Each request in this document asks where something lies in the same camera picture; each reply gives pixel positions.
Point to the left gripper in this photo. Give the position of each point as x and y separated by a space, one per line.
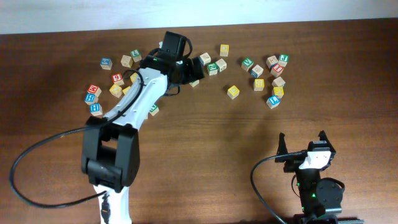
189 64

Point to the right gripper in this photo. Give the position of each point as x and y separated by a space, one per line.
293 163

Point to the green R letter block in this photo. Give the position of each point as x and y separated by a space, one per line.
194 83

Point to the yellow S letter block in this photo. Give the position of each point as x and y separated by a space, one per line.
259 84
134 77

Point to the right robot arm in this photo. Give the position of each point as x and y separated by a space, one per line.
320 198

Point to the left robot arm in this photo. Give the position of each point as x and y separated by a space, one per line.
110 154

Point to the blue-sided Q wooden block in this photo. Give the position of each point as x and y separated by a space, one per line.
205 59

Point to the green Z letter block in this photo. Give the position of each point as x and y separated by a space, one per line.
212 69

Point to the wooden block beside Z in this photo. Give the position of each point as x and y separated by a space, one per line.
221 64

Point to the yellow block top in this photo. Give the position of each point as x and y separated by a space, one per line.
224 50

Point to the yellow block centre right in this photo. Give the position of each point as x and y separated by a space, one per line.
233 92

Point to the green V letter block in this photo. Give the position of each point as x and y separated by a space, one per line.
247 63

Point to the blue L letter block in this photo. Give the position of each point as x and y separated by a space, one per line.
273 102

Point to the yellow E letter block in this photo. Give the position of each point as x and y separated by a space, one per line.
278 91

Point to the green N letter block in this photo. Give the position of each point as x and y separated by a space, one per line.
154 110

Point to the green L letter block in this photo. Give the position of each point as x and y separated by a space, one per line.
136 55

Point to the plain wooden block right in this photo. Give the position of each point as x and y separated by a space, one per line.
278 82

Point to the plain wooden block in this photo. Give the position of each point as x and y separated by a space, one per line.
278 82
126 61

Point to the wooden K letter block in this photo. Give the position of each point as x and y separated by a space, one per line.
271 61

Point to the yellow block middle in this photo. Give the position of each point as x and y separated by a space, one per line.
125 91

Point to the red I letter block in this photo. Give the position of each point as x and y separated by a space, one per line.
276 70

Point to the red 6 number block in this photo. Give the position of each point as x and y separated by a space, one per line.
117 79

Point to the yellow block far left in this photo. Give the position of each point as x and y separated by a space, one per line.
116 90

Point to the green J letter block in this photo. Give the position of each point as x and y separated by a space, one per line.
283 60

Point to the blue S letter block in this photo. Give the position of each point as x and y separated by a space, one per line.
106 63

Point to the red M letter block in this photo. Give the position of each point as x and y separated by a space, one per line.
95 90

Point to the blue H letter block lower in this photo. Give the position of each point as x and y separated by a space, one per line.
96 109

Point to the blue h letter block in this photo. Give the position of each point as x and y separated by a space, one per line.
96 109
90 99

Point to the blue H letter block upper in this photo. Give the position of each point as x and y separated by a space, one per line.
90 99

